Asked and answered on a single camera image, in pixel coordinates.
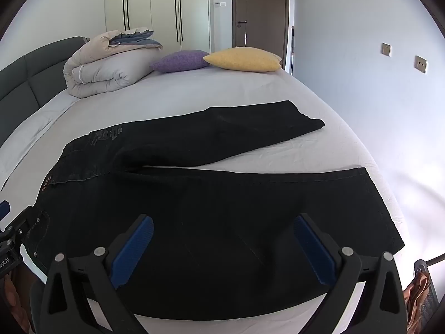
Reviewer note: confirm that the metal wall socket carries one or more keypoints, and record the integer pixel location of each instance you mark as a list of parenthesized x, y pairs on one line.
[(386, 49), (420, 64)]

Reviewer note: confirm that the brown crinkled bag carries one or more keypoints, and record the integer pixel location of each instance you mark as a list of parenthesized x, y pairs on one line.
[(419, 299)]

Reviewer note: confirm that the yellow pillow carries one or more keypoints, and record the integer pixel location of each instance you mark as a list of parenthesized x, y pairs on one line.
[(243, 58)]

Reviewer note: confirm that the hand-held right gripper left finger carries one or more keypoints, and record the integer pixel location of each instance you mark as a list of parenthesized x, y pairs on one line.
[(135, 248)]

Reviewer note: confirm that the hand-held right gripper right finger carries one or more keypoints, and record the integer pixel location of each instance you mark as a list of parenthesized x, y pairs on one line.
[(313, 248)]

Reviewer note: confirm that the bed with white sheet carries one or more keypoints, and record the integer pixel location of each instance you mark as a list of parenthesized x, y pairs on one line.
[(243, 85)]

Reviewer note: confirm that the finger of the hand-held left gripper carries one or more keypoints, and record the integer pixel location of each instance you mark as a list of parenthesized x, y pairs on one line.
[(28, 222), (3, 210)]

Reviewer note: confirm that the grey upholstered headboard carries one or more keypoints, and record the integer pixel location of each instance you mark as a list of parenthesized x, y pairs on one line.
[(31, 73)]

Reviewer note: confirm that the black pants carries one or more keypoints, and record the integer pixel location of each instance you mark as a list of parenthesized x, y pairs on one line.
[(208, 212)]

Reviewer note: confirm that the purple pillow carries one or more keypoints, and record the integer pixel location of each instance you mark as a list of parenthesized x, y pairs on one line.
[(179, 61)]

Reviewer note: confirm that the folded beige duvet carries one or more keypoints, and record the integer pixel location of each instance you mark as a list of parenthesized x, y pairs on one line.
[(104, 69)]

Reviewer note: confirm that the dark brown door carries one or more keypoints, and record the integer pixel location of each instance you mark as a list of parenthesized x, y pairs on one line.
[(260, 0)]

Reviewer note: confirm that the white wardrobe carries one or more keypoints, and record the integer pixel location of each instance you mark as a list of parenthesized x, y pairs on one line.
[(156, 3)]

